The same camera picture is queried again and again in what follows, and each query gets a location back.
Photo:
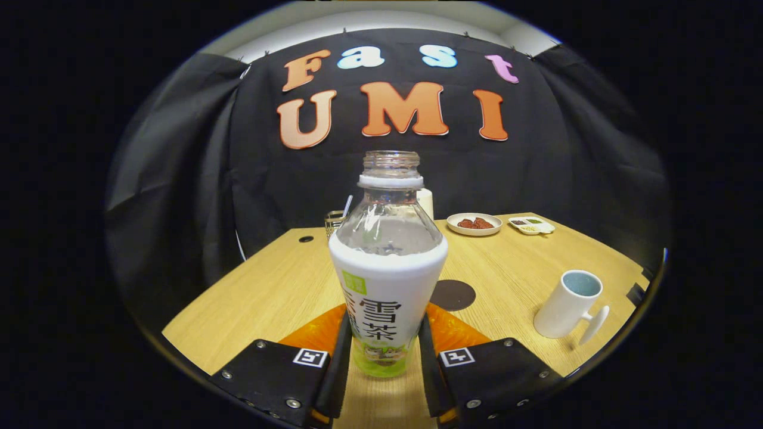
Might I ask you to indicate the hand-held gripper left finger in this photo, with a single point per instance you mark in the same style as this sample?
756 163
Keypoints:
338 375

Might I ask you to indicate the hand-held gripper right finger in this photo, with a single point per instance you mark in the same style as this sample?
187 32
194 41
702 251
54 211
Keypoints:
430 375

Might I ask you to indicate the dark brown round coaster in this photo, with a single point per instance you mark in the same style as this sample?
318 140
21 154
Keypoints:
456 295

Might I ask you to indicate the clear juice bottle white label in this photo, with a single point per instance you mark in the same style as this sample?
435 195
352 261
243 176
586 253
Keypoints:
387 292

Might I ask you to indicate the white cup blue inside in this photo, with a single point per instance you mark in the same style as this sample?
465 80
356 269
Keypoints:
563 310

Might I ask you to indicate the wooden table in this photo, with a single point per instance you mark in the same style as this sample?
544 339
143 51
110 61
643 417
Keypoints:
274 298

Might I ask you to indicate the round plate with red food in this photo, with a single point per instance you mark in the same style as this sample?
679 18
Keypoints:
474 224

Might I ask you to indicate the striped straw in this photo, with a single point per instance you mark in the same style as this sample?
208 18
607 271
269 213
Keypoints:
347 205

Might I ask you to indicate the white divided dish with grains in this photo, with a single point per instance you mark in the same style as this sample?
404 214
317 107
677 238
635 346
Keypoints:
530 226

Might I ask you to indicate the black block at table edge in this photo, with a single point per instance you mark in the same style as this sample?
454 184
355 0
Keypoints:
636 294

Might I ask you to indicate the black backdrop cloth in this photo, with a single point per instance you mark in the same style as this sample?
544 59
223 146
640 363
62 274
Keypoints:
179 179

